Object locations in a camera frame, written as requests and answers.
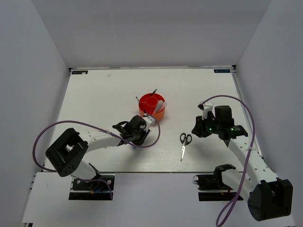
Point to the corner table label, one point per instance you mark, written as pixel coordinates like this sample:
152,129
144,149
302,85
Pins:
222,71
79,72

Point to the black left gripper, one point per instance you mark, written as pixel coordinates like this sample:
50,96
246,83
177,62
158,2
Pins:
144,134

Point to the black handled scissors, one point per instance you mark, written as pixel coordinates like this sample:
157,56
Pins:
185,139

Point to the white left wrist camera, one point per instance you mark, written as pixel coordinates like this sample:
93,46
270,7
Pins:
150,121

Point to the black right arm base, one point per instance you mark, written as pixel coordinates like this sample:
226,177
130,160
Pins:
210,190

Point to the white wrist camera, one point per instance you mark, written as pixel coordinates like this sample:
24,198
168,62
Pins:
205,107
150,121

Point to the left corner table label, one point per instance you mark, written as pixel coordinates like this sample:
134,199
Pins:
79,72

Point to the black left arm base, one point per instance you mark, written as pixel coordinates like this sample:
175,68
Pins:
93,191

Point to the orange round compartment container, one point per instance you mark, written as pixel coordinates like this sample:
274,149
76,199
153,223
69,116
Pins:
148,104

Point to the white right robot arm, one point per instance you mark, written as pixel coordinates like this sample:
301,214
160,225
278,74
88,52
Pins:
266,194

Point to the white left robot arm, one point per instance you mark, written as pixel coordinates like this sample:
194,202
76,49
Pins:
67,152

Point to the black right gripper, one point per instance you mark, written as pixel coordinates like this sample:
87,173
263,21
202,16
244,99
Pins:
199,129

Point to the right corner table label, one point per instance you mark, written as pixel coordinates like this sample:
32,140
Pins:
222,71

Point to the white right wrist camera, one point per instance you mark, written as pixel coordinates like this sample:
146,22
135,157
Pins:
205,107

